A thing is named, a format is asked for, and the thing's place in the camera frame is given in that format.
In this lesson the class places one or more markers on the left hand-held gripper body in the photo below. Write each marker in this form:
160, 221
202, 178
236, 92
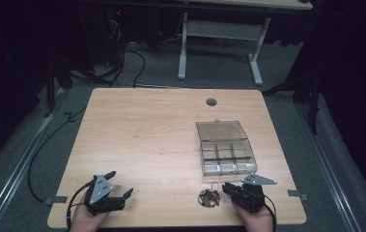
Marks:
100, 193

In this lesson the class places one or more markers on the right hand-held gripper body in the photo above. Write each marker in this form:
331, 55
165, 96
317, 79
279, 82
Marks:
251, 193

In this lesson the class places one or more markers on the small metal parts pile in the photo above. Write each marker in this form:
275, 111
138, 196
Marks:
209, 197

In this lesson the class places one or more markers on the clear plastic compartment box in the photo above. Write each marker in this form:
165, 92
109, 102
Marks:
225, 148

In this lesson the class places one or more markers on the person's right hand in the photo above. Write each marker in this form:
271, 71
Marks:
254, 220

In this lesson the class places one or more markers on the person's left hand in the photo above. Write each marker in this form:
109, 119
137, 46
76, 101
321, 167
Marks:
87, 220

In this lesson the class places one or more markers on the grey tape strip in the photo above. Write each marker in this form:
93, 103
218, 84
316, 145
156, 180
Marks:
297, 194
56, 200

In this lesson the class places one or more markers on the black metal stand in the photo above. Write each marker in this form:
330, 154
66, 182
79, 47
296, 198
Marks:
53, 83

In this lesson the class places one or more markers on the black tripod stand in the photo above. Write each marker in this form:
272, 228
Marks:
306, 93

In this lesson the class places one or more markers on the metal floor rail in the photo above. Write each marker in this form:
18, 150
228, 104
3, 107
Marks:
328, 164
16, 170

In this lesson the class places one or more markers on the white metal frame desk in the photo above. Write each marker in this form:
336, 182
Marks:
222, 30

